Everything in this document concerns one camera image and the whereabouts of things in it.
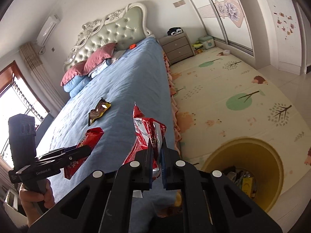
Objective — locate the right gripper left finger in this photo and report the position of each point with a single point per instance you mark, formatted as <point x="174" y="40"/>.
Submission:
<point x="101" y="202"/>

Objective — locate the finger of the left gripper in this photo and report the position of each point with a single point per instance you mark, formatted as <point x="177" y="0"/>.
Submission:
<point x="67" y="153"/>
<point x="84" y="151"/>

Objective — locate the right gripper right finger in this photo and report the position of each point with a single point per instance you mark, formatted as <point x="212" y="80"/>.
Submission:
<point x="211" y="202"/>

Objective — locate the red snack wrapper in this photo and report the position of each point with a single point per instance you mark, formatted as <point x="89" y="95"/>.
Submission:
<point x="91" y="138"/>

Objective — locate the red snack bag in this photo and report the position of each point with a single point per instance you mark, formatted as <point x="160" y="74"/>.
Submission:
<point x="148" y="131"/>

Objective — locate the yellow trash bin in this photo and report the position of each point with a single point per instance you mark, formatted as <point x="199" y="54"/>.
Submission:
<point x="257" y="157"/>

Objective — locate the person's left hand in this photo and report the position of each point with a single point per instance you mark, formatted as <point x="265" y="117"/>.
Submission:
<point x="29" y="198"/>

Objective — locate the light blue folded blanket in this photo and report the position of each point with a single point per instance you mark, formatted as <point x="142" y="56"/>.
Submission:
<point x="77" y="86"/>

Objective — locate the brown yellow snack wrapper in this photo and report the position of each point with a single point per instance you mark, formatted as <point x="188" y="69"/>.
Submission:
<point x="101" y="107"/>

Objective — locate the beige curtain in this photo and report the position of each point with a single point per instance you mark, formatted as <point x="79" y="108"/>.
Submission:
<point x="35" y="65"/>

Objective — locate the blue bed cover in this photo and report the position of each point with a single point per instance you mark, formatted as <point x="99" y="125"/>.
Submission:
<point x="138" y="77"/>

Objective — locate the floral bed skirt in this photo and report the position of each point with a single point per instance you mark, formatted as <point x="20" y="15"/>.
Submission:
<point x="174" y="106"/>

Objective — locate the pink pillow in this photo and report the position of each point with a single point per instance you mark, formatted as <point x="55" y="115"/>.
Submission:
<point x="99" y="56"/>
<point x="74" y="75"/>

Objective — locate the cartoon tree play mat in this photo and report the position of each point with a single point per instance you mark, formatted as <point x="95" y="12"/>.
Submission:
<point x="221" y="98"/>

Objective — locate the green tufted headboard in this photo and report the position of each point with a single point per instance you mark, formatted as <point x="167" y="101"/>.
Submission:
<point x="124" y="27"/>

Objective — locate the grey bedside nightstand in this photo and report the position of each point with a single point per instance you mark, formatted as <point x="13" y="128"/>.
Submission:
<point x="177" y="48"/>

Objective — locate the mint green storage box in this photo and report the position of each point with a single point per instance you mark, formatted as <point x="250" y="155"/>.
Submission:
<point x="207" y="42"/>

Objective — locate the black white item on nightstand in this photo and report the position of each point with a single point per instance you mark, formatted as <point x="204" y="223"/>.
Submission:
<point x="174" y="31"/>

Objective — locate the sliding wardrobe with flower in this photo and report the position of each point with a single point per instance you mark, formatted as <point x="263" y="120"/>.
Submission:
<point x="225" y="21"/>

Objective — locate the white cabinet with stickers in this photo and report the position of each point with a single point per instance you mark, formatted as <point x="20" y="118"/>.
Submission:
<point x="284" y="36"/>

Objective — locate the white wall air conditioner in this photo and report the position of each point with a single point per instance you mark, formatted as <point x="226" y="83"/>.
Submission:
<point x="47" y="29"/>

